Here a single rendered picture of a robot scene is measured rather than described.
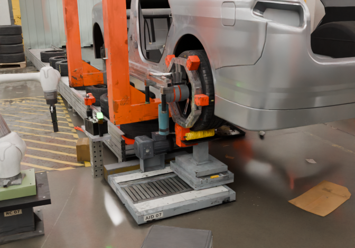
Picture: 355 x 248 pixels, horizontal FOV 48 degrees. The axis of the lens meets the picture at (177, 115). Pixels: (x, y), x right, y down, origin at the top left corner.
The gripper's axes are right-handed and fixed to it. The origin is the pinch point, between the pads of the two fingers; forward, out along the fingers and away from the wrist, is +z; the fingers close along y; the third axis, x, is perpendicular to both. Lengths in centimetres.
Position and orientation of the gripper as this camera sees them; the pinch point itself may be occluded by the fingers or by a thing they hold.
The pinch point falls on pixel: (55, 126)
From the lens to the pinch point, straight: 287.0
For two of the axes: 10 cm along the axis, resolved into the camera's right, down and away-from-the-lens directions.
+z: 0.6, 9.6, 2.6
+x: 9.8, -1.1, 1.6
